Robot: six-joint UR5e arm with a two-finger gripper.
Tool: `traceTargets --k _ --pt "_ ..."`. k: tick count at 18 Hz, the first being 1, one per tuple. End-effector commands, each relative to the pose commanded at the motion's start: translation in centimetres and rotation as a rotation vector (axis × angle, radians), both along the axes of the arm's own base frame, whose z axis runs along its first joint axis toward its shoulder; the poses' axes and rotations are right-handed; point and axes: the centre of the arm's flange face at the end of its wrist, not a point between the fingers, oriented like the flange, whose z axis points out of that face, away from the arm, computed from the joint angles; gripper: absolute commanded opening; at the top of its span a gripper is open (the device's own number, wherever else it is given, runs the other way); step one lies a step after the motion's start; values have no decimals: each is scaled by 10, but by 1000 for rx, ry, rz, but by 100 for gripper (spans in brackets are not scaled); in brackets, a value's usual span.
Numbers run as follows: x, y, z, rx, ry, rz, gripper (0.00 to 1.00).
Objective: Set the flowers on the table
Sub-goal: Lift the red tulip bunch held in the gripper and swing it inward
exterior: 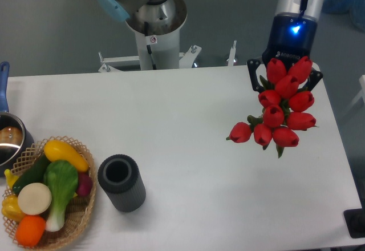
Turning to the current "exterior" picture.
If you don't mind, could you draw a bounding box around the red tulip bouquet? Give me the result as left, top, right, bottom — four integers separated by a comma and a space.
226, 56, 317, 157

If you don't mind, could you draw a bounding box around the dark green cucumber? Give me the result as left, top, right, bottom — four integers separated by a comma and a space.
12, 153, 51, 195

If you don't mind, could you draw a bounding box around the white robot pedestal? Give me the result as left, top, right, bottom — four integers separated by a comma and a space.
98, 19, 239, 73

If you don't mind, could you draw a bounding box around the orange fruit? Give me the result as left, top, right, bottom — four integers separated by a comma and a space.
15, 215, 46, 248

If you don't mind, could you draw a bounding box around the purple red radish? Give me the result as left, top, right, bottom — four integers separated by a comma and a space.
75, 173, 93, 197

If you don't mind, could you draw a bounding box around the green bok choy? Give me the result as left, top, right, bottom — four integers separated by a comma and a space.
43, 160, 78, 232

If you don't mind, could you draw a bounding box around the yellow squash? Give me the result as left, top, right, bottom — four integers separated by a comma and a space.
43, 140, 89, 172

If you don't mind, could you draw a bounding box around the dark grey ribbed vase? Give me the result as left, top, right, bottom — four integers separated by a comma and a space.
98, 154, 146, 213

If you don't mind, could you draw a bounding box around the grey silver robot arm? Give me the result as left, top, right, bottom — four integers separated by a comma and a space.
97, 0, 324, 92

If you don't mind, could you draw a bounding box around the yellow bell pepper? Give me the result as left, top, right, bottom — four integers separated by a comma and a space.
1, 195, 26, 222

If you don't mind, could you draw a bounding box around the yellow banana tip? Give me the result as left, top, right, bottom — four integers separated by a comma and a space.
4, 169, 19, 189

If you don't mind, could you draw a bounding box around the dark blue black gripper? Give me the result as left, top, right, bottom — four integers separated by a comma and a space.
246, 15, 323, 92

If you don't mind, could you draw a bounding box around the white furniture leg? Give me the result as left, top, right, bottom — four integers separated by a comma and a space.
339, 75, 364, 124

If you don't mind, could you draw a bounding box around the black device at table edge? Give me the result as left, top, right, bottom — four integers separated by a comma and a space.
343, 208, 364, 238

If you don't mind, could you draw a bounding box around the blue handled saucepan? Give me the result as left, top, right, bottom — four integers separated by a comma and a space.
1, 62, 34, 177

